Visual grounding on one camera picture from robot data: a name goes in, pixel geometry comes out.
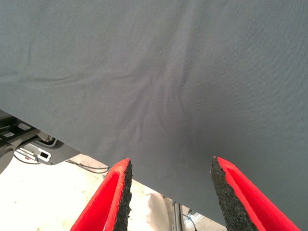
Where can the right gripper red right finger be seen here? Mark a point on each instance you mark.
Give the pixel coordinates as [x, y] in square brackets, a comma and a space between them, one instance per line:
[247, 204]

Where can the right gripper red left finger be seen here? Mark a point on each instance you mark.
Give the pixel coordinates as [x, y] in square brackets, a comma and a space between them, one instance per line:
[103, 204]

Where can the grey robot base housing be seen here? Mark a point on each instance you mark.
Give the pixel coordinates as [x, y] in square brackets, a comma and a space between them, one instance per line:
[60, 154]

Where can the black robot torso frame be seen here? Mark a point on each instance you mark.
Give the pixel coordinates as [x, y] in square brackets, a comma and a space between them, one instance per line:
[9, 133]

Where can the dark grey table cloth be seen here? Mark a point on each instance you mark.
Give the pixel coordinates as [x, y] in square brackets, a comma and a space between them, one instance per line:
[154, 72]

